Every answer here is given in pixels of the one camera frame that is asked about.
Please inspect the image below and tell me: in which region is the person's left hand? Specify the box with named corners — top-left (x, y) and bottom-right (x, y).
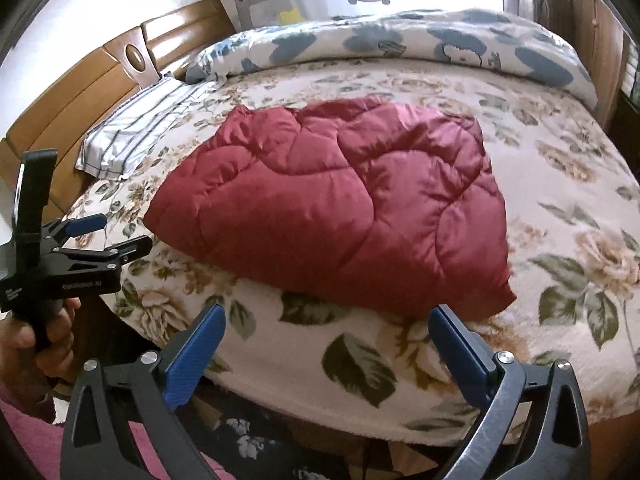
top-left (0, 296), bottom-right (83, 401)

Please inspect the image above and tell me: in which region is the blue heart print duvet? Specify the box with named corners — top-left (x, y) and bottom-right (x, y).
top-left (185, 9), bottom-right (598, 106)

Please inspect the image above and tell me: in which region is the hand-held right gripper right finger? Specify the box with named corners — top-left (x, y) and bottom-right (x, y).
top-left (428, 304), bottom-right (593, 480)

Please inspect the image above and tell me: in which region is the wooden headboard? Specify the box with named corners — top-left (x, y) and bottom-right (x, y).
top-left (0, 0), bottom-right (236, 211)

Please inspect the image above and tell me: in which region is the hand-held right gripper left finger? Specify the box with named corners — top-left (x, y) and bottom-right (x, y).
top-left (60, 304), bottom-right (228, 480)

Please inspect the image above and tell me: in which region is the floral fleece blanket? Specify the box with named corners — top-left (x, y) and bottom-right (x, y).
top-left (65, 67), bottom-right (640, 448)

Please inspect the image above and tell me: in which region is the red puffer jacket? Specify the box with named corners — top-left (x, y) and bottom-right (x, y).
top-left (143, 96), bottom-right (517, 320)

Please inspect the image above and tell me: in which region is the person's pink garment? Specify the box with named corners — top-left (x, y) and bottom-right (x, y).
top-left (0, 395), bottom-right (221, 480)

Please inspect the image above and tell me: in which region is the dark floral bed skirt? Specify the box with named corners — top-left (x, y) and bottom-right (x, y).
top-left (190, 390), bottom-right (451, 480)

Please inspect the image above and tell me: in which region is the wooden wardrobe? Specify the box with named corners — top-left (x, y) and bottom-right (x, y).
top-left (530, 0), bottom-right (626, 131)

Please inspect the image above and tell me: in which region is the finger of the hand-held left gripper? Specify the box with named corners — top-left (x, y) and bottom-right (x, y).
top-left (56, 234), bottom-right (154, 266)
top-left (50, 212), bottom-right (108, 241)

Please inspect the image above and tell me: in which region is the striped pillow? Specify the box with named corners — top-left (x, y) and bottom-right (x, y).
top-left (75, 77), bottom-right (221, 181)

